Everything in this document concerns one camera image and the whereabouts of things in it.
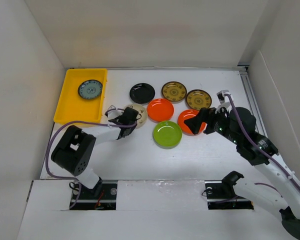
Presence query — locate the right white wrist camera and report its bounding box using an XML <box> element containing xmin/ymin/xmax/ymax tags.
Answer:
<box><xmin>215</xmin><ymin>90</ymin><xmax>233</xmax><ymax>114</ymax></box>

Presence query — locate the orange plate right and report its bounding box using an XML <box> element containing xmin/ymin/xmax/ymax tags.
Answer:
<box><xmin>177</xmin><ymin>109</ymin><xmax>199</xmax><ymax>136</ymax></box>

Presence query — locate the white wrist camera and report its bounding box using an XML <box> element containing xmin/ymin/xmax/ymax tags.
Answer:
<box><xmin>215</xmin><ymin>90</ymin><xmax>233</xmax><ymax>114</ymax></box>
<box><xmin>104</xmin><ymin>105</ymin><xmax>120</xmax><ymax>120</ymax></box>

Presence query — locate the aluminium rail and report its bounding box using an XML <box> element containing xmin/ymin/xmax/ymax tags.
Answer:
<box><xmin>238</xmin><ymin>65</ymin><xmax>268</xmax><ymax>137</ymax></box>

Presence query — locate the blue white patterned plate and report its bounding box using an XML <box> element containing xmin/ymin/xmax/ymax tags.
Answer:
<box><xmin>77</xmin><ymin>79</ymin><xmax>103</xmax><ymax>100</ymax></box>

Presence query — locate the black plate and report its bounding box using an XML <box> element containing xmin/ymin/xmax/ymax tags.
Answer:
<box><xmin>129</xmin><ymin>83</ymin><xmax>156</xmax><ymax>105</ymax></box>

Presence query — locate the yellow patterned plate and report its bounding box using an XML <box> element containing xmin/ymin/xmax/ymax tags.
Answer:
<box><xmin>161</xmin><ymin>81</ymin><xmax>188</xmax><ymax>103</ymax></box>
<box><xmin>185</xmin><ymin>89</ymin><xmax>212</xmax><ymax>111</ymax></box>

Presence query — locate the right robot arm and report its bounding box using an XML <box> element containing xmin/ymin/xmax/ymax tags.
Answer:
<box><xmin>184</xmin><ymin>107</ymin><xmax>300</xmax><ymax>240</ymax></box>

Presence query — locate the orange plate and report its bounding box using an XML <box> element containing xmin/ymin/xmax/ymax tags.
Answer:
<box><xmin>177</xmin><ymin>109</ymin><xmax>199</xmax><ymax>136</ymax></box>
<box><xmin>147</xmin><ymin>98</ymin><xmax>175</xmax><ymax>122</ymax></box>

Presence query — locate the yellow patterned plate right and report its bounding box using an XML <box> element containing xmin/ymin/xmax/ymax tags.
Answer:
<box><xmin>185</xmin><ymin>89</ymin><xmax>212</xmax><ymax>111</ymax></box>

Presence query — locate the cream floral plate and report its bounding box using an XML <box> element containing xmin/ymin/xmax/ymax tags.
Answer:
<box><xmin>124</xmin><ymin>103</ymin><xmax>148</xmax><ymax>129</ymax></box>

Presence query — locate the orange plate left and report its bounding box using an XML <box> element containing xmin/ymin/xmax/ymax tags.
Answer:
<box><xmin>147</xmin><ymin>98</ymin><xmax>175</xmax><ymax>122</ymax></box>

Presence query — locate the yellow plastic bin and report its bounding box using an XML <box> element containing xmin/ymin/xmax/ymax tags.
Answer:
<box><xmin>53</xmin><ymin>68</ymin><xmax>108</xmax><ymax>124</ymax></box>

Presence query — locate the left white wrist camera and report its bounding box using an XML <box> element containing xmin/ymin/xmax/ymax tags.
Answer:
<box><xmin>104</xmin><ymin>105</ymin><xmax>120</xmax><ymax>120</ymax></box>

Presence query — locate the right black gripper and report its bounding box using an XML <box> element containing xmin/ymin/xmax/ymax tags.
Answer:
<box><xmin>183</xmin><ymin>103</ymin><xmax>242</xmax><ymax>145</ymax></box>

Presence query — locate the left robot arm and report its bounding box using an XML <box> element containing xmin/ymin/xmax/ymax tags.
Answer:
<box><xmin>50</xmin><ymin>107</ymin><xmax>141</xmax><ymax>199</ymax></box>

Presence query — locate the yellow patterned plate left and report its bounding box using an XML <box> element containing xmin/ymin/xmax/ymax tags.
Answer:
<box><xmin>161</xmin><ymin>81</ymin><xmax>188</xmax><ymax>103</ymax></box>

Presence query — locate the green plate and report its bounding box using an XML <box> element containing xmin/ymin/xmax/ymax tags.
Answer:
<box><xmin>152</xmin><ymin>120</ymin><xmax>183</xmax><ymax>149</ymax></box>

